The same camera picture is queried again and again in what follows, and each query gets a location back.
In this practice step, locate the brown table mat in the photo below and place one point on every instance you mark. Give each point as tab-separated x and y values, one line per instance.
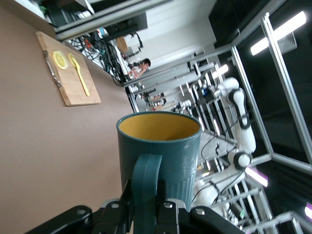
36	146

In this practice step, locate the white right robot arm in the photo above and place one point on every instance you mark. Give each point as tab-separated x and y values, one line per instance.
243	136

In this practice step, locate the grey metal beam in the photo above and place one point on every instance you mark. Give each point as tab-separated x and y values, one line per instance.
109	15

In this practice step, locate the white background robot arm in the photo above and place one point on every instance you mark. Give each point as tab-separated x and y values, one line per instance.
186	103

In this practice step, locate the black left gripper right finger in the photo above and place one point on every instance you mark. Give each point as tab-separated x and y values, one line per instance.
175	221

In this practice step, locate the person in background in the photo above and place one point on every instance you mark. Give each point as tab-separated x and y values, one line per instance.
143	64

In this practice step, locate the aluminium profile frame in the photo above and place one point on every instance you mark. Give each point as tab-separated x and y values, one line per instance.
290	161

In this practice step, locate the wooden cutting board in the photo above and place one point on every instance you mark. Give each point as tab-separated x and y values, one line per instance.
73	90

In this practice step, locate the yellow plastic fork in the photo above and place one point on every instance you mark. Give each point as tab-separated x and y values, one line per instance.
83	83

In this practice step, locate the teal cup with yellow inside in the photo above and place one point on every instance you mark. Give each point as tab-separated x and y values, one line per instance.
158	151

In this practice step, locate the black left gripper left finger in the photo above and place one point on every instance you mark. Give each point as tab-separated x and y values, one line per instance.
109	219

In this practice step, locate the long ceiling light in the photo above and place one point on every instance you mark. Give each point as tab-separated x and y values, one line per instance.
287	24

